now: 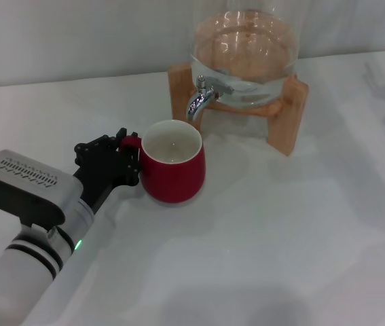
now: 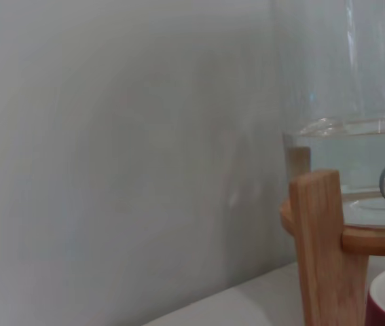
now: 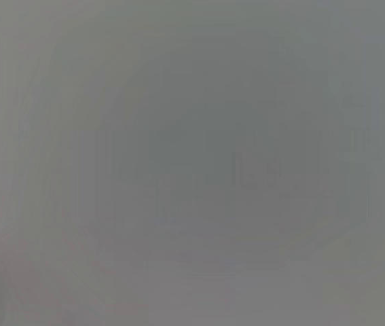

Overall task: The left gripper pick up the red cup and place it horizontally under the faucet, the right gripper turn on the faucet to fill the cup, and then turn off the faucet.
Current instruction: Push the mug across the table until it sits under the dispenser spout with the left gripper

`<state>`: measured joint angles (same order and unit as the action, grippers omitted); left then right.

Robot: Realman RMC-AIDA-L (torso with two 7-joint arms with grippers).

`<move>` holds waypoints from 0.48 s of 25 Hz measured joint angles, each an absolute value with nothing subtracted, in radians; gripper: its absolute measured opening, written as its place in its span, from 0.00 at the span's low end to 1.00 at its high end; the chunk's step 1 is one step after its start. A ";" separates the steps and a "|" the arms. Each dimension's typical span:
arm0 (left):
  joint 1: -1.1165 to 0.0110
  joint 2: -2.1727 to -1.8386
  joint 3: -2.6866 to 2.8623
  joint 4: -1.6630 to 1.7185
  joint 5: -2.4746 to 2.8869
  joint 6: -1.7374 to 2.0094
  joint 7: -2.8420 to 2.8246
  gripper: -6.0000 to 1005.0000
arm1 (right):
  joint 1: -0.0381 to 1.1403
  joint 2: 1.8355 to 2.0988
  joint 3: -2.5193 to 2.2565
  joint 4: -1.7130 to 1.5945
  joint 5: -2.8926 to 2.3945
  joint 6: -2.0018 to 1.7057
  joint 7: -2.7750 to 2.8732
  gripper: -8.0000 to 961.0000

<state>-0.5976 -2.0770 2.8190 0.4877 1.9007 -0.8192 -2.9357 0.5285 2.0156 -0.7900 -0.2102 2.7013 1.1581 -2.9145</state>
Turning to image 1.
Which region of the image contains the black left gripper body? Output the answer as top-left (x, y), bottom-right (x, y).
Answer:
top-left (73, 149), bottom-right (128, 215)

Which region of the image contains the red ceramic cup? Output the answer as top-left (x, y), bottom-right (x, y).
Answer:
top-left (119, 119), bottom-right (206, 204)

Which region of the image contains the chrome faucet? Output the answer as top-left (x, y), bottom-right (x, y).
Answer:
top-left (185, 75), bottom-right (236, 122)

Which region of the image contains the wooden dispenser stand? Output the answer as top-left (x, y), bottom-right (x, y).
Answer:
top-left (167, 62), bottom-right (310, 157)

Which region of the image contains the glass water dispenser jar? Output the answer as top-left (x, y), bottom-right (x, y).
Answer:
top-left (189, 0), bottom-right (301, 109)

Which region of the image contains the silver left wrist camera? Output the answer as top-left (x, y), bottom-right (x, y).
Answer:
top-left (0, 149), bottom-right (84, 227)

